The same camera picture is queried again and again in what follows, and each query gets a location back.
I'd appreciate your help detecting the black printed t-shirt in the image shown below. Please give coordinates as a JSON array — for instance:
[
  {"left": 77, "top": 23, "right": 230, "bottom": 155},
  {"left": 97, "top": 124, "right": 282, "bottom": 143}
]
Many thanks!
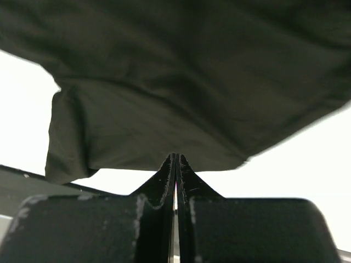
[{"left": 1, "top": 1, "right": 350, "bottom": 184}]

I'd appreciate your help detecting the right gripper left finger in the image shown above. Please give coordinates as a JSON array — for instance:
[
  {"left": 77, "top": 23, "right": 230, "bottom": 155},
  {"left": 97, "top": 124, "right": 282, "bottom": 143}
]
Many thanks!
[{"left": 1, "top": 154, "right": 176, "bottom": 263}]

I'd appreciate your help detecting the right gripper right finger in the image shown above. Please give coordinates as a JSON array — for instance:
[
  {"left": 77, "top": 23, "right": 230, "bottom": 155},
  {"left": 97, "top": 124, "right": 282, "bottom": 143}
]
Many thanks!
[{"left": 175, "top": 155, "right": 340, "bottom": 263}]

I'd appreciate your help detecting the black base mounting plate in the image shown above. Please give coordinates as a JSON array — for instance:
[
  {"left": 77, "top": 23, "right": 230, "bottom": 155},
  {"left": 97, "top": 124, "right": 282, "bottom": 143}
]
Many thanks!
[{"left": 0, "top": 165, "right": 108, "bottom": 216}]

